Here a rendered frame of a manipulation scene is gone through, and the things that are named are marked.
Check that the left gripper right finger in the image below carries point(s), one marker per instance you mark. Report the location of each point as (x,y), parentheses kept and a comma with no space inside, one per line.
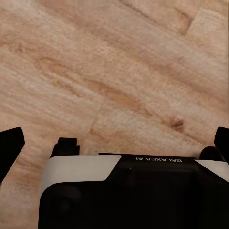
(222,142)

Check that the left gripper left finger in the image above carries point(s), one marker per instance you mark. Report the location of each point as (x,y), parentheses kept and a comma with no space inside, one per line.
(11,143)

